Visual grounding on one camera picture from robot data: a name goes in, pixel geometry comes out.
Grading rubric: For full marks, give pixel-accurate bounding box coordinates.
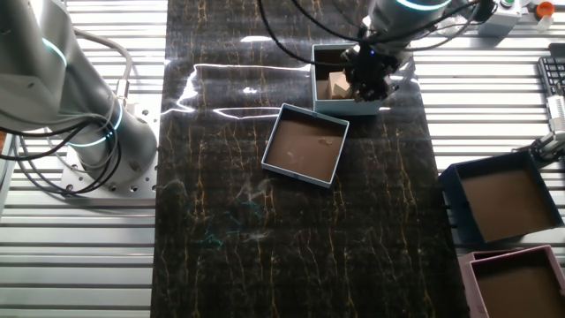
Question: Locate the small wooden cube block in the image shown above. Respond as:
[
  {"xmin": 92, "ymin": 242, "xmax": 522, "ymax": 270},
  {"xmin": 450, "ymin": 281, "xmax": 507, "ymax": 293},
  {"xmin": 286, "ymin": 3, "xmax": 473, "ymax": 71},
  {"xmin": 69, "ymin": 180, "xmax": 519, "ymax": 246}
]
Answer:
[
  {"xmin": 331, "ymin": 81, "xmax": 354, "ymax": 101},
  {"xmin": 328, "ymin": 70, "xmax": 350, "ymax": 92}
]

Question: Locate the gray emergency stop box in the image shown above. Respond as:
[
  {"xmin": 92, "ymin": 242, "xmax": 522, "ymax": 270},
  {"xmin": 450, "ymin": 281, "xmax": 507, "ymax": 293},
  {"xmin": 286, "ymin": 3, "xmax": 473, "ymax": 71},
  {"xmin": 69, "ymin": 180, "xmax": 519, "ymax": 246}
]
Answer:
[{"xmin": 478, "ymin": 0, "xmax": 524, "ymax": 38}]

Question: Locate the thick gray robot cable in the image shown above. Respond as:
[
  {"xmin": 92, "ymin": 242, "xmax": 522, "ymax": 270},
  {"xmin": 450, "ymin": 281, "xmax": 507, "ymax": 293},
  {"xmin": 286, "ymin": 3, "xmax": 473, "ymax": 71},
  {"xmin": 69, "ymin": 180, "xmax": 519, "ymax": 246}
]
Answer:
[{"xmin": 72, "ymin": 28, "xmax": 134, "ymax": 108}]

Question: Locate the pink gift box lid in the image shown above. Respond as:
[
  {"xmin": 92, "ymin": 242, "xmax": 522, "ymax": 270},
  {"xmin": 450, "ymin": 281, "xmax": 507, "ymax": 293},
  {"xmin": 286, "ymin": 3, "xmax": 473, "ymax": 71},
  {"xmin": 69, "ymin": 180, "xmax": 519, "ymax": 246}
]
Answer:
[{"xmin": 457, "ymin": 248, "xmax": 522, "ymax": 284}]

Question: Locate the silver ribbed camera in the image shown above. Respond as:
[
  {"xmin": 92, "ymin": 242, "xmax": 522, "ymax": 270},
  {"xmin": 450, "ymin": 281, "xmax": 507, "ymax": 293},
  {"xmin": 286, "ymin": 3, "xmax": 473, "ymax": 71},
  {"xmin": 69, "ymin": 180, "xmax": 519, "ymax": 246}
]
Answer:
[{"xmin": 546, "ymin": 94, "xmax": 565, "ymax": 133}]

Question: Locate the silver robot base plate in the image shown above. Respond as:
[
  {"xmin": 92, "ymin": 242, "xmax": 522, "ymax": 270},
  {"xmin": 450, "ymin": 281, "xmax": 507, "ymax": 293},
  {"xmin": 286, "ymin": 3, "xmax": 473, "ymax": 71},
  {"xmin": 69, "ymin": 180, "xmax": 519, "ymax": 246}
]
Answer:
[{"xmin": 59, "ymin": 99, "xmax": 161, "ymax": 200}]

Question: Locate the light blue gift box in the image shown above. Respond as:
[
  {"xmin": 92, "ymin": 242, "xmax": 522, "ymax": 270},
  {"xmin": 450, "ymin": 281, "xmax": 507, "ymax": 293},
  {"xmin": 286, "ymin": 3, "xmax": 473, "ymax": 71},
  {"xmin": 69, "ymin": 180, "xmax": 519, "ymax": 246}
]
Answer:
[{"xmin": 311, "ymin": 42, "xmax": 385, "ymax": 117}]

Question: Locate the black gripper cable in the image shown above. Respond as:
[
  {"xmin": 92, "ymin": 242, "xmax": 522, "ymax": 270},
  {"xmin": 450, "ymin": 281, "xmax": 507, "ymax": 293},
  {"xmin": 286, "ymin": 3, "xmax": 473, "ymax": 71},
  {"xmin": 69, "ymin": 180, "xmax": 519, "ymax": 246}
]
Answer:
[{"xmin": 257, "ymin": 0, "xmax": 358, "ymax": 68}]

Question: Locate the dark blue gift box lid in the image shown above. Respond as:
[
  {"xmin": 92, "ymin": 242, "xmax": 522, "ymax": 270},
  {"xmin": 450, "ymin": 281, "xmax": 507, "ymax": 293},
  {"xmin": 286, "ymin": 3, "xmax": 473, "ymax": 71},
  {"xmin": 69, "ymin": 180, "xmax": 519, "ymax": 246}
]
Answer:
[{"xmin": 439, "ymin": 163, "xmax": 464, "ymax": 246}]

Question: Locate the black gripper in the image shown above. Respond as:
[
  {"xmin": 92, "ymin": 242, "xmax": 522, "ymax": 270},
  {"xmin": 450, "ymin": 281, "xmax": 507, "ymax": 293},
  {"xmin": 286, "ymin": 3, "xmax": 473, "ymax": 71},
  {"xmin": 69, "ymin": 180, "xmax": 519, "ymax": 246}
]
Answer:
[{"xmin": 342, "ymin": 42, "xmax": 401, "ymax": 102}]

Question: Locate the light blue gift box lid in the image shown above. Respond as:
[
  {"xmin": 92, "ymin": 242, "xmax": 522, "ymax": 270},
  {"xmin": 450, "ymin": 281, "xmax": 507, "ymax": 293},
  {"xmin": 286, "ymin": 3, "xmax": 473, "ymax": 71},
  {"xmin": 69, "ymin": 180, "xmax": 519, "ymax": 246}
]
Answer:
[{"xmin": 260, "ymin": 102, "xmax": 350, "ymax": 190}]

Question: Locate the dark blue gift box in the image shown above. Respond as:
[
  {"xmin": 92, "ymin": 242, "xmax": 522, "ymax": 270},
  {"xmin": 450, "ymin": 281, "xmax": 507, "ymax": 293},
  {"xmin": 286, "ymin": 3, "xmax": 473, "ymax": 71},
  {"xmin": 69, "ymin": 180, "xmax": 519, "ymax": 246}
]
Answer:
[{"xmin": 449, "ymin": 148, "xmax": 565, "ymax": 245}]

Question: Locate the black base cable bundle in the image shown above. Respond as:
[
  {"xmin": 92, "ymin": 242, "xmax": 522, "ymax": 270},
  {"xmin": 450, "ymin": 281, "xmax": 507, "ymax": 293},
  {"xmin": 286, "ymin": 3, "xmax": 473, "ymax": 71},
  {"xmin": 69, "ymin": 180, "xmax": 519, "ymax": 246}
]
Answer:
[{"xmin": 0, "ymin": 117, "xmax": 124, "ymax": 196}]

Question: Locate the pink gift box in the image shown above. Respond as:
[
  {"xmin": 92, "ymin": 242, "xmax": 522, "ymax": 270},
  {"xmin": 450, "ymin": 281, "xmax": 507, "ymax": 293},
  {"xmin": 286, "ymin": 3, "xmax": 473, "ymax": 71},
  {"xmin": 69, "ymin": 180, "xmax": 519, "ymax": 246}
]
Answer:
[{"xmin": 468, "ymin": 245, "xmax": 565, "ymax": 318}]

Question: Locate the orange capped white bottle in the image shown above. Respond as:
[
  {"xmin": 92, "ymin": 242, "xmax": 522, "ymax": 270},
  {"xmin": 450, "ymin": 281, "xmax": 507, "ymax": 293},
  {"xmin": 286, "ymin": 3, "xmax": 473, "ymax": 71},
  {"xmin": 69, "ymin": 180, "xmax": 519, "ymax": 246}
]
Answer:
[{"xmin": 535, "ymin": 1, "xmax": 557, "ymax": 33}]

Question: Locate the black computer keyboard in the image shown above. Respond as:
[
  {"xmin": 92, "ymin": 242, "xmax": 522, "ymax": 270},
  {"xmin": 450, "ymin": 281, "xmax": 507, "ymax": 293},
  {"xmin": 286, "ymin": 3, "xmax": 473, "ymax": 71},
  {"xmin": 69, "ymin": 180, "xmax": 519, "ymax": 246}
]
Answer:
[{"xmin": 537, "ymin": 42, "xmax": 565, "ymax": 96}]

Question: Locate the black marble pattern mat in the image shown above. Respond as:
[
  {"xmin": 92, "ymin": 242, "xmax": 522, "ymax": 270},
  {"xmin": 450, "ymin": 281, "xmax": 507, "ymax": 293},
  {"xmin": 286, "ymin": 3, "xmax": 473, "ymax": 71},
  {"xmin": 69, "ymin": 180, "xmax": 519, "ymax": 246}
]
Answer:
[{"xmin": 149, "ymin": 0, "xmax": 471, "ymax": 318}]

